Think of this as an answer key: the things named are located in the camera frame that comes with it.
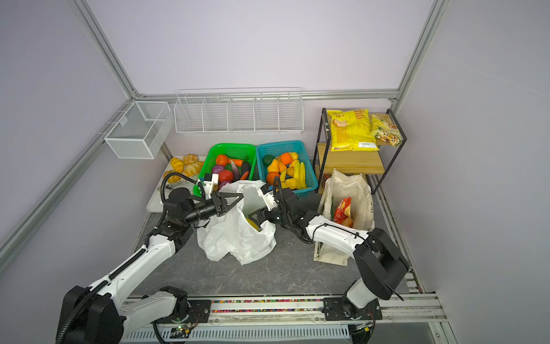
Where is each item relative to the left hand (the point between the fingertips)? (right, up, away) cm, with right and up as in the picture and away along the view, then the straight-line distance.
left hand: (243, 199), depth 71 cm
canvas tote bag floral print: (+37, +4, +15) cm, 40 cm away
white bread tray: (-50, -5, +34) cm, 60 cm away
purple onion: (-21, +12, +38) cm, 45 cm away
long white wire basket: (-8, +41, +34) cm, 54 cm away
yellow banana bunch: (+3, -9, +4) cm, 10 cm away
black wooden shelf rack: (+55, +14, +26) cm, 63 cm away
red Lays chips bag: (+37, -7, +12) cm, 39 cm away
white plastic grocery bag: (-6, -14, +9) cm, 17 cm away
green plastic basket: (-15, +23, +50) cm, 57 cm away
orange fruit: (+7, +7, +34) cm, 35 cm away
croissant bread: (-43, +7, +38) cm, 58 cm away
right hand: (+2, -7, +10) cm, 12 cm away
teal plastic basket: (+11, +23, +45) cm, 52 cm away
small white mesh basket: (-53, +29, +28) cm, 67 cm away
